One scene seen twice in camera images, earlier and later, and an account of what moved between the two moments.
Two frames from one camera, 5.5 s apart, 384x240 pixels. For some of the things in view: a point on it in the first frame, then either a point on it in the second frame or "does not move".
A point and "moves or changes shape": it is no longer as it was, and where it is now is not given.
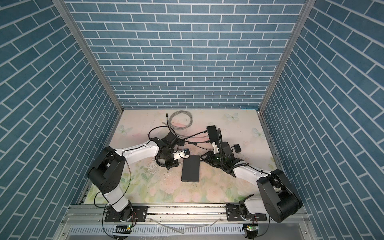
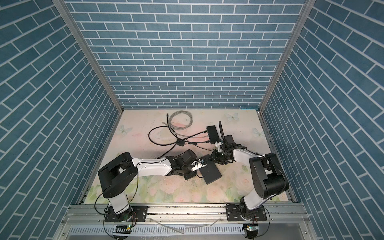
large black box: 191,169 moves or changes shape
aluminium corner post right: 306,9 does not move
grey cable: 170,123 does not move
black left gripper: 175,162 → 189,176
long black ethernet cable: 204,131 does not move
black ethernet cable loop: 167,115 does not move
